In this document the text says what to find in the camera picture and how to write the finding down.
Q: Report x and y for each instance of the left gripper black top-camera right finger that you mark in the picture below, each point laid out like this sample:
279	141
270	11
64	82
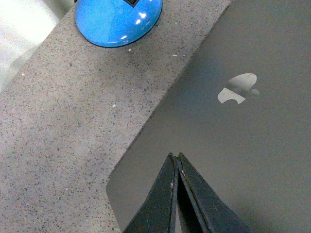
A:
213	215

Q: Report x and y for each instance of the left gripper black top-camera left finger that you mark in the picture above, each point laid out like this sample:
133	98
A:
158	212

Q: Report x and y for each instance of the grey laptop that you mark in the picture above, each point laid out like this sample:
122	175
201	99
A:
241	114

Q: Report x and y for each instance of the white curtain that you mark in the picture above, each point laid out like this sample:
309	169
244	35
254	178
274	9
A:
24	25

